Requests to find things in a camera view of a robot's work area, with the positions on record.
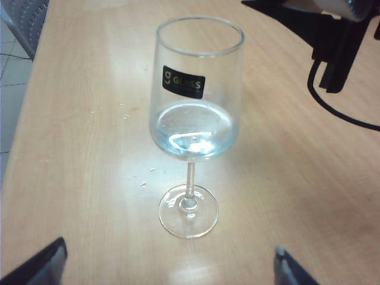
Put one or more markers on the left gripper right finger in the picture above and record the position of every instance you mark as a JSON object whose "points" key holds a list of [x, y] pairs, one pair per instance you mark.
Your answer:
{"points": [[289, 270]]}

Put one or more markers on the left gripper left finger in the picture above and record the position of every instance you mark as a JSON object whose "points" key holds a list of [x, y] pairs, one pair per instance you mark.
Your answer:
{"points": [[38, 267]]}

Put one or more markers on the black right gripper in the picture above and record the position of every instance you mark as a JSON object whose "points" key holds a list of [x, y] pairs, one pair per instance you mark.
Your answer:
{"points": [[344, 59]]}

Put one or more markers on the clear stemmed wine glass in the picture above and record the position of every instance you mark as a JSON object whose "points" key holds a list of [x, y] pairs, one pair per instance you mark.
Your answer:
{"points": [[196, 124]]}

